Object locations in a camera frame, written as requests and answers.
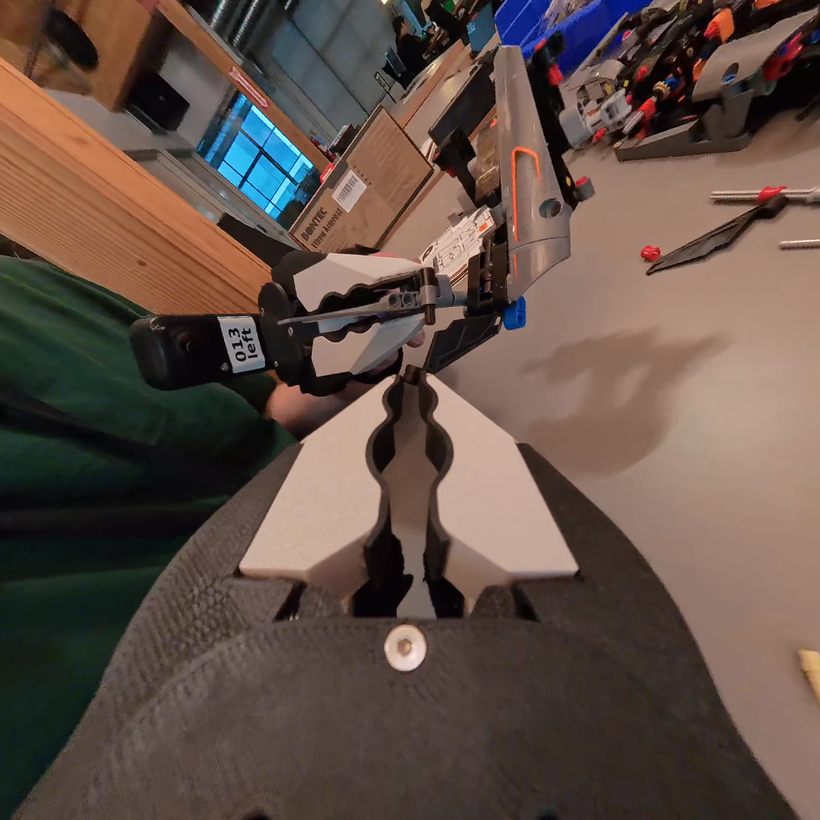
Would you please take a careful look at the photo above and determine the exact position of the black printed lego panel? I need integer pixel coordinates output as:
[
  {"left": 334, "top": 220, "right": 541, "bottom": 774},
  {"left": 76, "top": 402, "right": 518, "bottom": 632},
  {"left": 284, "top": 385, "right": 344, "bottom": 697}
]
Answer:
[{"left": 424, "top": 313, "right": 506, "bottom": 378}]

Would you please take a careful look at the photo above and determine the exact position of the lego sticker sheet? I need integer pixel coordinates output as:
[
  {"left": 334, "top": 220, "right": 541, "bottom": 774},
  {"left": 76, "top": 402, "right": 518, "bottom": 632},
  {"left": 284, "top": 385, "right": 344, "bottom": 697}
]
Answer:
[{"left": 419, "top": 210, "right": 495, "bottom": 283}]

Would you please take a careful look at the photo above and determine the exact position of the black pendant lamp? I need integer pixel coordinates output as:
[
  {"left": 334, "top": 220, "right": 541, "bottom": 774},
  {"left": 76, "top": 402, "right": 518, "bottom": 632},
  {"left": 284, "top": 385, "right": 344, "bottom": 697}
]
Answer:
[{"left": 45, "top": 8, "right": 100, "bottom": 71}]

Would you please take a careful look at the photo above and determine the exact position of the wooden beam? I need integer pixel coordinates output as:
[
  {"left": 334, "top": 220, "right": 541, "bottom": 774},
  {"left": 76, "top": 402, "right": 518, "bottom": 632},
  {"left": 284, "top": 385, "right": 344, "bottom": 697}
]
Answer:
[{"left": 0, "top": 56, "right": 273, "bottom": 316}]

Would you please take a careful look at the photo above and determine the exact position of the blue storage bin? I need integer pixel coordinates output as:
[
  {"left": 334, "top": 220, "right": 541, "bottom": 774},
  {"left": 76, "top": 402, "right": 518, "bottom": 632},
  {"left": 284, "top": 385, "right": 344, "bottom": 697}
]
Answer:
[{"left": 495, "top": 0, "right": 651, "bottom": 74}]

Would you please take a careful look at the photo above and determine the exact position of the person's left forearm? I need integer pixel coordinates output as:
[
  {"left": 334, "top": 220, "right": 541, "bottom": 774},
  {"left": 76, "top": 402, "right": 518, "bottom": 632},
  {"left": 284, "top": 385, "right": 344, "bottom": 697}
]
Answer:
[{"left": 263, "top": 383, "right": 363, "bottom": 443}]

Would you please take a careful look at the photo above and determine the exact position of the grey black lego door assembly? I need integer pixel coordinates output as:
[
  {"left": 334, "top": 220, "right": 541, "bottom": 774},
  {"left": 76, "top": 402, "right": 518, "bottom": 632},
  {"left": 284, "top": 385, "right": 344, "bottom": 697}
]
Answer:
[{"left": 428, "top": 29, "right": 597, "bottom": 334}]

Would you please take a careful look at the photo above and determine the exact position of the grey axle with red bush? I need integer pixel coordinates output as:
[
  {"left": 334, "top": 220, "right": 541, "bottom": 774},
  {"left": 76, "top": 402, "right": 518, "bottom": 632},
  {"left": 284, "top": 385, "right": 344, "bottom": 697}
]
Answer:
[{"left": 710, "top": 186, "right": 820, "bottom": 206}]

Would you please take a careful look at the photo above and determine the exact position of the brown cardboard box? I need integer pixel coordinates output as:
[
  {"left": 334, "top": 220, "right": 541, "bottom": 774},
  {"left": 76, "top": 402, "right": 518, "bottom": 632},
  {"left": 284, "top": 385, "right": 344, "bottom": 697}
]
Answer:
[{"left": 290, "top": 105, "right": 435, "bottom": 254}]

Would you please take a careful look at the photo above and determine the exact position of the lego car chassis model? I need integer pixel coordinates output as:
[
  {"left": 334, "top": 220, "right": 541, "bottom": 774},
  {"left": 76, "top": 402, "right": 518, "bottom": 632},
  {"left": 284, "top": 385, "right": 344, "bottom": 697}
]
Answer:
[{"left": 557, "top": 0, "right": 820, "bottom": 161}]

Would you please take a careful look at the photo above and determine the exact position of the black power adapter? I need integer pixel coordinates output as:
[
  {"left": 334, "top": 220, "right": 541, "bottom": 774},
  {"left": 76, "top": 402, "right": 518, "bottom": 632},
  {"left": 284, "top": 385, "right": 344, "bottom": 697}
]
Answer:
[{"left": 428, "top": 61, "right": 495, "bottom": 145}]

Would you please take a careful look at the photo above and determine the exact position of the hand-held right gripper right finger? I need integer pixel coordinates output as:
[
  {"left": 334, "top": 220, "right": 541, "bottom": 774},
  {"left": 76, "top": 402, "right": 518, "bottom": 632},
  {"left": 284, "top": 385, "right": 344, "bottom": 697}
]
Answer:
[{"left": 423, "top": 373, "right": 580, "bottom": 577}]

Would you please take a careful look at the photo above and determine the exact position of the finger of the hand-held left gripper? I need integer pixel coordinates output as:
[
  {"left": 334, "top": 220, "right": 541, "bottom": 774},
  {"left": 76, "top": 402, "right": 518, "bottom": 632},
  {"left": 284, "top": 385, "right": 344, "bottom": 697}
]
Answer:
[
  {"left": 313, "top": 313, "right": 427, "bottom": 380},
  {"left": 293, "top": 252, "right": 424, "bottom": 311}
]

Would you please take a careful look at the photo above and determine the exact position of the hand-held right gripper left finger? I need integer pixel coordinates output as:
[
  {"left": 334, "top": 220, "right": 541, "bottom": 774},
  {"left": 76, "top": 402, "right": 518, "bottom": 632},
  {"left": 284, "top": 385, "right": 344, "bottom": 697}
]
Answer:
[{"left": 237, "top": 376, "right": 398, "bottom": 577}]

